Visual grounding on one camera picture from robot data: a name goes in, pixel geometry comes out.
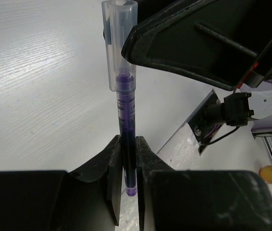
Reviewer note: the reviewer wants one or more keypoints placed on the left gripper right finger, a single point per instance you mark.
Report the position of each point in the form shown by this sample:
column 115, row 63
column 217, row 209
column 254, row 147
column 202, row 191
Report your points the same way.
column 199, row 200

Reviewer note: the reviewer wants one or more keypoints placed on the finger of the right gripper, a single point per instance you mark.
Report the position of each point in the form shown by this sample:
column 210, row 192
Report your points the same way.
column 191, row 38

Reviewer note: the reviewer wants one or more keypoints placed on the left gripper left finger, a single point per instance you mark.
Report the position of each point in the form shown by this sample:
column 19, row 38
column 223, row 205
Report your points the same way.
column 85, row 199

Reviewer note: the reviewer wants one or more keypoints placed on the purple pen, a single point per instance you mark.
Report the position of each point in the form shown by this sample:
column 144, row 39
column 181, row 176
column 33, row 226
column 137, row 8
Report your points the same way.
column 127, row 134

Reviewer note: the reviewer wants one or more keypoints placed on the clear pen cap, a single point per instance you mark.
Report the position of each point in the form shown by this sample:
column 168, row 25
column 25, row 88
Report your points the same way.
column 119, row 17

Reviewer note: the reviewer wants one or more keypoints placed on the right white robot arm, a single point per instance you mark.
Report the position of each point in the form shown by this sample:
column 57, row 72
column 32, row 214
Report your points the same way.
column 270, row 101

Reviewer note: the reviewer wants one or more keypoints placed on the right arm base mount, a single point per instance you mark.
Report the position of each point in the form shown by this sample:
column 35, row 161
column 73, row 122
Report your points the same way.
column 211, row 114

